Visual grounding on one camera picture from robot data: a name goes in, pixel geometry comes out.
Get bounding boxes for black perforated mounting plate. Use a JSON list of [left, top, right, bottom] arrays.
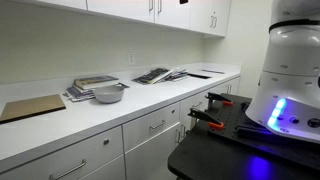
[[208, 93, 320, 171]]

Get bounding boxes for white upper cabinets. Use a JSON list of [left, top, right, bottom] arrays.
[[17, 0, 232, 37]]

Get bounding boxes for black robot table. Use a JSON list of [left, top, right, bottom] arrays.
[[167, 121, 320, 180]]

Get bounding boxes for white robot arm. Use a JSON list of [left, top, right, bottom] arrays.
[[245, 0, 320, 143]]

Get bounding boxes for thin flat paper strip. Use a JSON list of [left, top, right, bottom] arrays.
[[200, 69, 225, 74]]

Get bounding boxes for brown cardboard sheet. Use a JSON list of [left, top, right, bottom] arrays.
[[0, 94, 66, 124]]

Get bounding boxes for white lower drawer cabinets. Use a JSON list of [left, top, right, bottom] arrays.
[[0, 78, 239, 180]]

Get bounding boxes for stack of books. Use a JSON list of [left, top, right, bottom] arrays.
[[65, 75, 127, 102]]

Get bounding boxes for rear black orange clamp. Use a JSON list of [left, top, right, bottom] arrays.
[[206, 92, 233, 106]]

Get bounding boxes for white wall outlet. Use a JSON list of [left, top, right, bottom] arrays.
[[128, 53, 136, 65]]

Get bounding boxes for pile of dark magazines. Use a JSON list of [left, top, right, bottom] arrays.
[[134, 68, 188, 84]]

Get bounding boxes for grey bowl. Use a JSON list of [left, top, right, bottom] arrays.
[[94, 86, 124, 103]]

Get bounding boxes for front black orange clamp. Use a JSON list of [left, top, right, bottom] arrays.
[[189, 108, 224, 130]]

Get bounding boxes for black orange clamp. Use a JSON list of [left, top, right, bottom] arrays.
[[206, 92, 233, 106], [189, 108, 224, 130]]

